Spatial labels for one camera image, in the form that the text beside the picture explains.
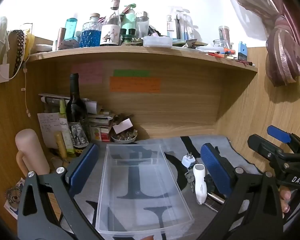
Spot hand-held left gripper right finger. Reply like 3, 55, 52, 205
200, 143, 284, 240

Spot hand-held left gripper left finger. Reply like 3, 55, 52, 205
17, 143, 105, 240

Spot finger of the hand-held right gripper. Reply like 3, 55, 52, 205
267, 125, 300, 153
247, 134, 285, 161

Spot small black object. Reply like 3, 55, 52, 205
204, 174, 215, 192

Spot white electric shaver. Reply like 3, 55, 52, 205
192, 163, 207, 204

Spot white charger plug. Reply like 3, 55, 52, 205
182, 152, 197, 169

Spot dark rectangular box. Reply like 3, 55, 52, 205
204, 192, 226, 212

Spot clear plastic storage box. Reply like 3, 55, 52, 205
95, 138, 194, 233

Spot person's right hand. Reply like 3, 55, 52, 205
279, 187, 293, 219

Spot tan tube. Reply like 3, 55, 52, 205
54, 131, 67, 159

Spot red and white box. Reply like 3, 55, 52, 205
90, 126, 110, 142

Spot yellow-green tube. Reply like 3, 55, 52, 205
59, 99, 75, 154

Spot stack of books and papers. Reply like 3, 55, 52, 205
86, 109, 134, 135

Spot bowl of small items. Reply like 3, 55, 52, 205
111, 129, 138, 144

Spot grey printed mat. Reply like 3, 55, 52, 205
57, 134, 262, 240

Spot dark wine bottle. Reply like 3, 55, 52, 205
66, 73, 89, 157

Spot white handwritten paper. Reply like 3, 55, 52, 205
37, 112, 62, 149

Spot white card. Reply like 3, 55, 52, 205
112, 119, 133, 134

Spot rolled newspaper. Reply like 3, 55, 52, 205
39, 93, 99, 114

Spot sticker sheet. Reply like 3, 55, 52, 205
4, 177, 25, 220

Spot wooden shelf unit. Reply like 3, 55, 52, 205
22, 45, 258, 143

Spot blue plastic block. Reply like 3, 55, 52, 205
237, 41, 248, 62

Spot pink striped curtain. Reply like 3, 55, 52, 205
220, 0, 300, 87

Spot pink sticky note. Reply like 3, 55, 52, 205
71, 62, 104, 85

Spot orange sticky note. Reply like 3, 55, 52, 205
109, 77, 161, 93

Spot green sticky note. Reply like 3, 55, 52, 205
113, 69, 150, 77

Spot brown cylinder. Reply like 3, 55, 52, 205
56, 27, 66, 50

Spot glass bottle of blue beads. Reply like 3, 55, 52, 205
79, 13, 102, 48

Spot leopard print band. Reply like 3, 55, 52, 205
9, 30, 25, 78

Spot teal bottle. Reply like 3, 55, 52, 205
65, 17, 77, 40

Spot black binoculars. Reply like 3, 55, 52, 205
121, 28, 138, 43

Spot flat white plastic container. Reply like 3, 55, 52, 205
143, 36, 173, 48

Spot clear bottle with illustrated label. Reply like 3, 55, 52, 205
100, 0, 122, 47

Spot clear tool packaging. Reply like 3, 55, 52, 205
166, 6, 194, 40

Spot clear glass jar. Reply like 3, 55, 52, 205
135, 11, 150, 40

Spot mint green pump bottle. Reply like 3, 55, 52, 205
121, 4, 137, 37

